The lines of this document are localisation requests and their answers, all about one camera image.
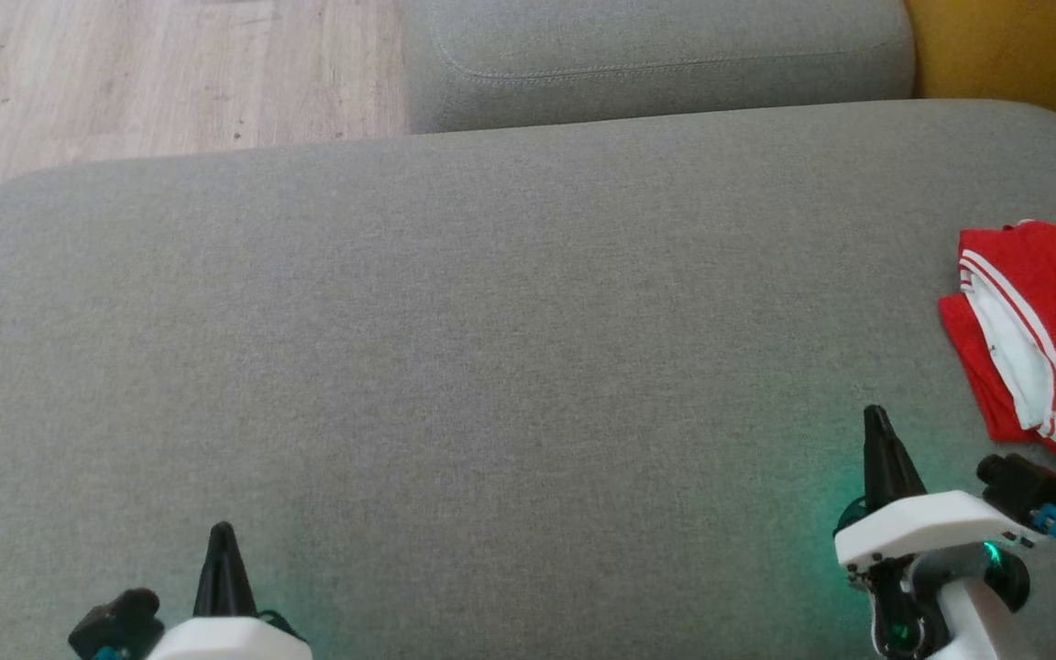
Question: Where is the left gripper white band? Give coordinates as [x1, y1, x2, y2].
[147, 522, 314, 660]

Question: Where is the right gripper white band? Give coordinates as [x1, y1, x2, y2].
[834, 405, 1024, 660]

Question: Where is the large grey sofa seat cushion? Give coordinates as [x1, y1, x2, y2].
[0, 99, 1056, 660]

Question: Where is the small grey sofa cushion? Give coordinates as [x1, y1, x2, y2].
[404, 0, 916, 135]

